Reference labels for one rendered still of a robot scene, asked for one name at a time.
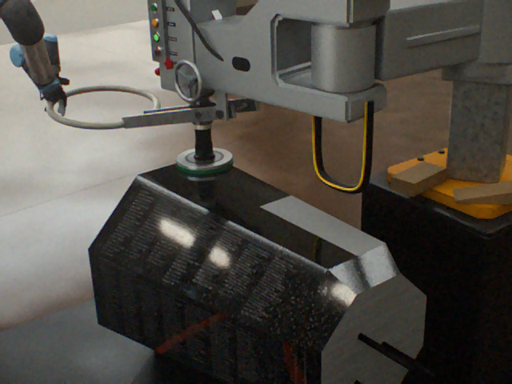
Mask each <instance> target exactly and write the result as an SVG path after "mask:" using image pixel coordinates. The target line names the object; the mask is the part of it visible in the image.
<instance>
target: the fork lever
mask: <svg viewBox="0 0 512 384"><path fill-rule="evenodd" d="M257 110H258V104H257V101H255V100H252V99H249V98H237V99H231V100H228V114H229V118H236V113H241V112H249V111H257ZM143 113H144V114H137V115H131V116H124V117H122V120H123V121H124V122H125V123H126V127H125V129H127V128H136V127H144V126H160V125H169V124H178V123H187V122H203V121H211V120H220V119H221V118H222V117H223V112H222V111H221V110H220V109H218V110H216V106H205V107H199V108H191V109H190V108H189V105H185V106H173V107H167V108H160V109H153V110H144V111H143ZM217 118H219V119H217Z"/></svg>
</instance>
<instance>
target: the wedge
mask: <svg viewBox="0 0 512 384"><path fill-rule="evenodd" d="M453 194H454V200H455V202H456V203H465V204H488V205H511V206H512V181H509V182H499V183H493V184H487V185H481V186H471V187H465V188H459V189H453Z"/></svg>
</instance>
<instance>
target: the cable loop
mask: <svg viewBox="0 0 512 384"><path fill-rule="evenodd" d="M373 125H374V100H370V101H368V102H365V115H363V136H362V168H361V175H360V179H359V182H358V184H356V185H349V184H345V183H342V182H338V181H336V180H334V179H332V178H331V177H329V176H328V175H327V174H326V172H325V170H324V167H323V162H322V117H319V116H316V115H312V147H313V160H314V169H315V172H316V175H317V176H318V178H319V180H320V181H321V182H322V183H323V184H324V185H326V186H328V187H329V188H331V189H333V190H336V191H339V192H343V193H346V194H360V193H361V192H363V191H364V189H365V188H366V187H367V185H368V183H369V180H370V172H371V164H372V148H373Z"/></svg>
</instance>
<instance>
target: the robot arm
mask: <svg viewBox="0 0 512 384"><path fill-rule="evenodd" d="M0 19H1V20H2V21H3V23H4V25H5V26H6V28H7V29H8V31H9V33H10V35H11V37H12V39H13V40H14V41H15V42H16V43H17V45H15V46H12V47H11V48H10V61H11V63H12V64H14V65H15V66H16V67H22V68H23V69H24V71H25V72H26V73H27V75H28V76H29V77H30V79H31V80H32V82H33V83H34V84H35V85H36V87H37V88H38V91H39V92H40V99H41V100H43V99H45V100H47V103H48V101H50V102H56V101H58V112H59V113H61V115H62V116H63V117H64V116H65V113H66V106H67V96H66V92H65V91H64V90H63V87H62V85H63V86H66V85H69V84H70V80H69V79H67V78H65V77H60V76H59V72H60V71H61V63H60V56H59V48H58V37H57V35H56V34H52V33H45V28H44V25H43V22H42V19H41V17H40V15H39V13H38V12H37V10H36V9H35V8H34V5H33V4H32V2H31V1H30V0H0ZM59 84H61V85H59ZM41 93H42V97H41ZM60 96H61V97H60Z"/></svg>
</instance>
